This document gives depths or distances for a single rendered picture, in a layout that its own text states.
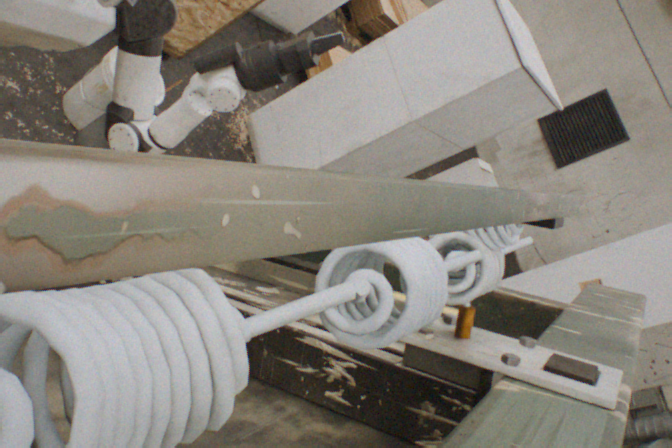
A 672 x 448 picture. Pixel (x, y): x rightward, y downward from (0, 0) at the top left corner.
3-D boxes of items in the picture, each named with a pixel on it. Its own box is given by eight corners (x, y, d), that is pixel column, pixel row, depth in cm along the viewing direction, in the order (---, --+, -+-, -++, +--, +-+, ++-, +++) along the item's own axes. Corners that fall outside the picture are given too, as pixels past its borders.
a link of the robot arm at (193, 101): (246, 90, 119) (203, 126, 125) (247, 64, 125) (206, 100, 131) (221, 71, 115) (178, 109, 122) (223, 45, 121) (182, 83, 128)
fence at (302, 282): (84, 220, 143) (87, 203, 142) (463, 335, 97) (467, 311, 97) (66, 220, 138) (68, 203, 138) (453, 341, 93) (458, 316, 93)
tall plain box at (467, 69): (315, 141, 463) (528, 29, 385) (335, 212, 445) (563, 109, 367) (239, 114, 387) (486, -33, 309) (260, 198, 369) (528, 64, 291)
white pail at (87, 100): (111, 94, 295) (176, 48, 274) (121, 147, 286) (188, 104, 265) (52, 75, 268) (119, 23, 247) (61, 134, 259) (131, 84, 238)
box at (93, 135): (104, 140, 176) (145, 113, 168) (115, 176, 174) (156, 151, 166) (69, 136, 166) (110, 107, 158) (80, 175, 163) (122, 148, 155)
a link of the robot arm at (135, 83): (91, 145, 130) (100, 46, 121) (129, 133, 141) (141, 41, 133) (134, 164, 127) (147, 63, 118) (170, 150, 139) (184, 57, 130)
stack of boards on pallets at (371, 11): (412, 34, 864) (440, 18, 843) (435, 95, 833) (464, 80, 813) (322, -44, 656) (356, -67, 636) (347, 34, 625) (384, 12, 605)
